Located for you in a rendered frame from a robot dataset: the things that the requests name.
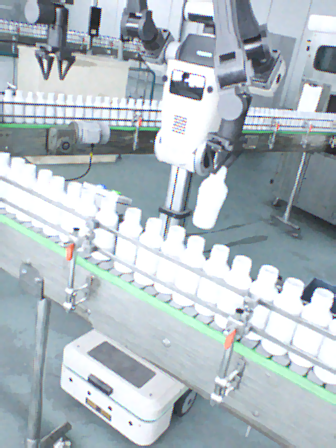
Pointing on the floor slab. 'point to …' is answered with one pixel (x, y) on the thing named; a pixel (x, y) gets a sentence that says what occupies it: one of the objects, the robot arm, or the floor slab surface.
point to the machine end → (325, 195)
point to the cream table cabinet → (89, 77)
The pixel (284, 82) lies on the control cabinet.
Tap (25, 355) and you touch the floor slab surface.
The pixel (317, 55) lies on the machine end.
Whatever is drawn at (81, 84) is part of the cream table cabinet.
